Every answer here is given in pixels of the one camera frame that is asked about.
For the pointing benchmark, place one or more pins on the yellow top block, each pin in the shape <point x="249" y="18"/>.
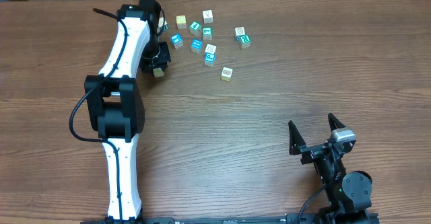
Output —
<point x="181" y="22"/>

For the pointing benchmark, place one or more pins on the blue block middle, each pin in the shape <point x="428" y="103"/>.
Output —
<point x="196" y="46"/>

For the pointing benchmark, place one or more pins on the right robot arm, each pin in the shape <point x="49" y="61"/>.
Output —
<point x="349" y="194"/>

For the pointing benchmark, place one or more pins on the white patterned block right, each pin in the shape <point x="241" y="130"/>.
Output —
<point x="239" y="31"/>

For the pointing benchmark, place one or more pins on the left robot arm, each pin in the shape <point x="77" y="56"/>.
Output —
<point x="115" y="105"/>

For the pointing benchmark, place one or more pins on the white block upper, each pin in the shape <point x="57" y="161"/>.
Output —
<point x="207" y="16"/>

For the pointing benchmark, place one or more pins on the white block yellow side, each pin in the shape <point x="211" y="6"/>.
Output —
<point x="226" y="74"/>

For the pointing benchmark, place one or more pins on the green number seven block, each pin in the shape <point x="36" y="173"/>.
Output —
<point x="207" y="33"/>

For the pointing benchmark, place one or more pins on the white block green side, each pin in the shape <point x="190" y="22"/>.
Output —
<point x="163" y="25"/>

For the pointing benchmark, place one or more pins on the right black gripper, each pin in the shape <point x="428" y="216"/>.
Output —
<point x="299" y="146"/>

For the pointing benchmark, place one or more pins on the green number four block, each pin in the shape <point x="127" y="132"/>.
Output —
<point x="195" y="28"/>

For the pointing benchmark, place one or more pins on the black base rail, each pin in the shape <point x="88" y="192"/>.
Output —
<point x="287" y="219"/>

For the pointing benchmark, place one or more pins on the white patterned block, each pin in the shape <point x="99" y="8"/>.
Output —
<point x="210" y="49"/>
<point x="239" y="31"/>

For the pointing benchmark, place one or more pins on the blue letter P block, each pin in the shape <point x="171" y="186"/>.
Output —
<point x="209" y="59"/>

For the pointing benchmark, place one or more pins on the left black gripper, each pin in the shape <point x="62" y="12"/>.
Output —
<point x="161" y="60"/>

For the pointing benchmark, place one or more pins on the white patterned block middle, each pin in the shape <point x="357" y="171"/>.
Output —
<point x="210" y="49"/>

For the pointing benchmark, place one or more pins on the blue block left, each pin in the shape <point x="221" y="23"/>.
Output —
<point x="176" y="40"/>

